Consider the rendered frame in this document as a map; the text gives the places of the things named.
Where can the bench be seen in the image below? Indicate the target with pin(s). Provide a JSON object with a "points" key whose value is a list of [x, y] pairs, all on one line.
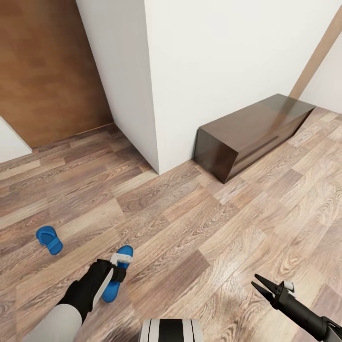
{"points": [[229, 145]]}

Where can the sandal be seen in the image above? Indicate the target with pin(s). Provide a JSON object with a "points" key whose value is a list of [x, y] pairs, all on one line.
{"points": [[48, 237], [111, 291]]}

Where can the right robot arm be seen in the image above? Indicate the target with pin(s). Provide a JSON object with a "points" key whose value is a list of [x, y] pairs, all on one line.
{"points": [[321, 328]]}

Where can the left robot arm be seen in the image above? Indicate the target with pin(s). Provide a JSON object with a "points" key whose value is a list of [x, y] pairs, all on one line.
{"points": [[63, 322]]}

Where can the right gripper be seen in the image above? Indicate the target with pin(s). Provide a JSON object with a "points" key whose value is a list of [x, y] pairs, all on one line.
{"points": [[287, 304]]}

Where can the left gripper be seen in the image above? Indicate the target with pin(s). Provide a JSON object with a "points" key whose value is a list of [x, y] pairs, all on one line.
{"points": [[119, 273]]}

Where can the robot trunk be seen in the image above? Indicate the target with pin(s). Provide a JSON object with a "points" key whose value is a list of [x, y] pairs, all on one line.
{"points": [[170, 330]]}

